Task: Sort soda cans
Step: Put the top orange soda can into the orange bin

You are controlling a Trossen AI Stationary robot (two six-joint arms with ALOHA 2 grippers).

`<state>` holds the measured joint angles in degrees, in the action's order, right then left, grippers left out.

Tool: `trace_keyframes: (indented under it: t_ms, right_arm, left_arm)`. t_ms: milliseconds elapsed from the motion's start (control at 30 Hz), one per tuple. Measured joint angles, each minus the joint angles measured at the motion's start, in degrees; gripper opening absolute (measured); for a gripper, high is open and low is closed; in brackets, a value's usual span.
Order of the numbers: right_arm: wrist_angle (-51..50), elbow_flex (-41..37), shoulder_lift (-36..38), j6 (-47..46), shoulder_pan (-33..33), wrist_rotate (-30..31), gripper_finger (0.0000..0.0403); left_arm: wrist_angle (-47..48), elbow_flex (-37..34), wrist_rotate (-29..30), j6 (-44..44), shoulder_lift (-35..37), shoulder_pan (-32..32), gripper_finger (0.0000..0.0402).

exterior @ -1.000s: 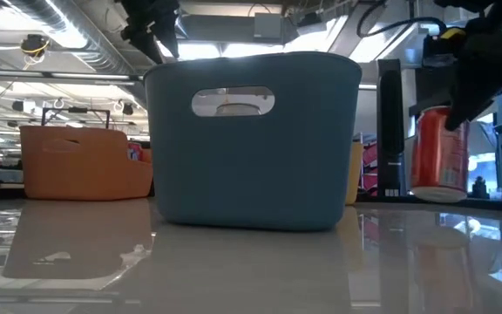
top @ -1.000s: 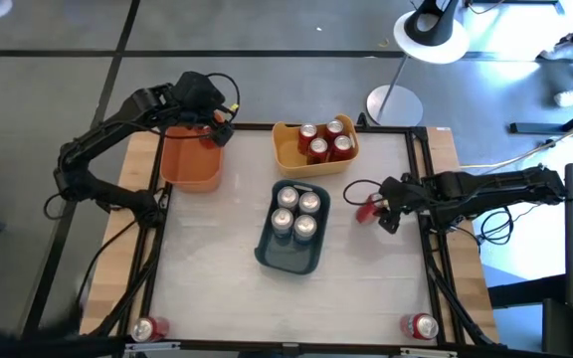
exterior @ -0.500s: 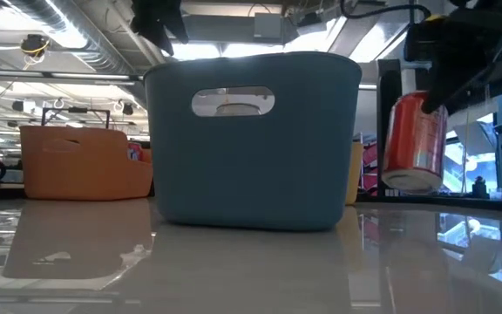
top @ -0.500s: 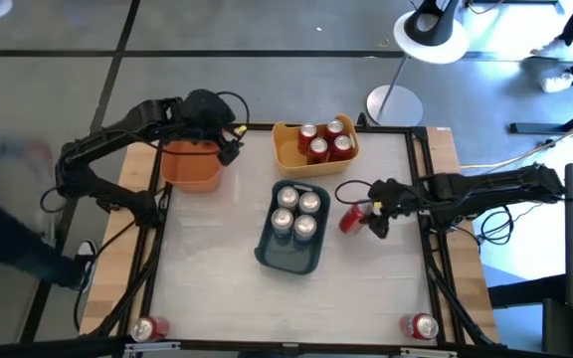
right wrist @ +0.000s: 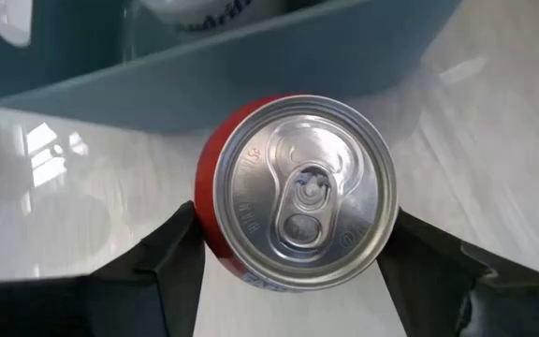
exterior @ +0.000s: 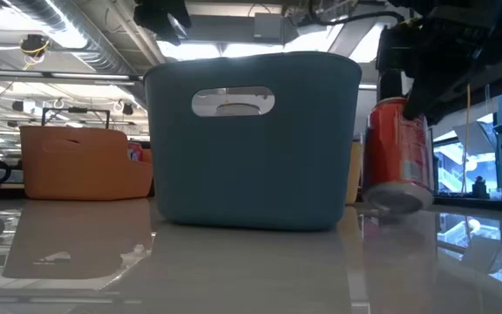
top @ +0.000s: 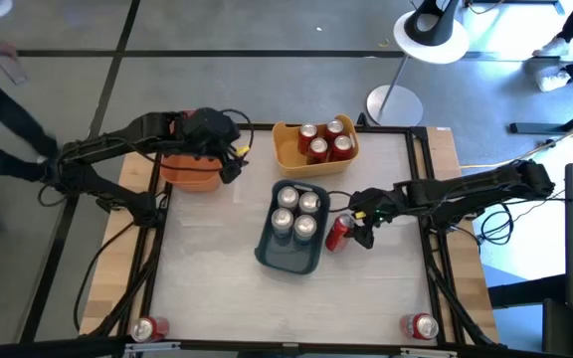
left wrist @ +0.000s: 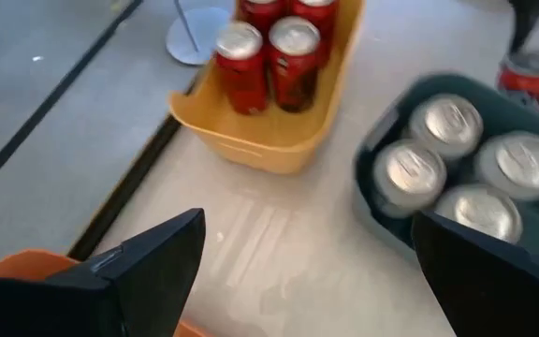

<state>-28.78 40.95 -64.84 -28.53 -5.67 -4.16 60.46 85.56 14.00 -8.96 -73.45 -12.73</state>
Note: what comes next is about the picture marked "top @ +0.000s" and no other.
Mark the black aluminium table frame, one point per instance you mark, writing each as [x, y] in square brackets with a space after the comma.
[391, 128]

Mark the black laptop keyboard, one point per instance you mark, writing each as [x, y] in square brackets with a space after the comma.
[560, 328]

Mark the silver bracket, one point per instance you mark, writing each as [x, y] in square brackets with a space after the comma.
[152, 347]
[428, 353]

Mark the black desk foot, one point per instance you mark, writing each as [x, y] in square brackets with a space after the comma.
[540, 128]

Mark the white shoe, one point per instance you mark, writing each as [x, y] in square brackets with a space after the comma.
[552, 48]
[552, 79]

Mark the orange plastic bin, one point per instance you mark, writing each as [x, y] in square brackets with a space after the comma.
[192, 179]

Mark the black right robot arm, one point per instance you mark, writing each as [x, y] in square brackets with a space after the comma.
[465, 186]

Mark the yellow plastic bin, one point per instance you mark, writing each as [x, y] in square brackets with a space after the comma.
[289, 159]

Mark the black floor bar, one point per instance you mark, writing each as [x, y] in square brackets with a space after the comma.
[525, 293]

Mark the blue plastic bin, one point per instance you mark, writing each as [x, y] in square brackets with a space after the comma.
[286, 258]

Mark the grey flat object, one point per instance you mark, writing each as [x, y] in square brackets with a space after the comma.
[10, 69]

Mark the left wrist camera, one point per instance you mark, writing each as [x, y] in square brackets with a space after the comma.
[230, 172]

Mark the black crossbar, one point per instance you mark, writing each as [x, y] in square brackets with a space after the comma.
[67, 348]

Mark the black curved stand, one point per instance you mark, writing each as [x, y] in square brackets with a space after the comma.
[431, 30]

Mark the person's hand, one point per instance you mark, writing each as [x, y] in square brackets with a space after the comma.
[3, 49]

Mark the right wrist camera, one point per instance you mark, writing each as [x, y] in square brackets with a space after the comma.
[366, 238]

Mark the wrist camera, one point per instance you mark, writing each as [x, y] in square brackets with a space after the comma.
[366, 238]
[230, 172]

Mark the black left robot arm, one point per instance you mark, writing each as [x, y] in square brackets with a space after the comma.
[117, 139]

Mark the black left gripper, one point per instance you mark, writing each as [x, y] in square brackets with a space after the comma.
[209, 131]

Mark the red soda can blue print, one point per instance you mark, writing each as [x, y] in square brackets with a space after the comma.
[337, 236]
[423, 325]
[143, 329]

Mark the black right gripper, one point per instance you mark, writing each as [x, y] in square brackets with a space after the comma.
[376, 206]

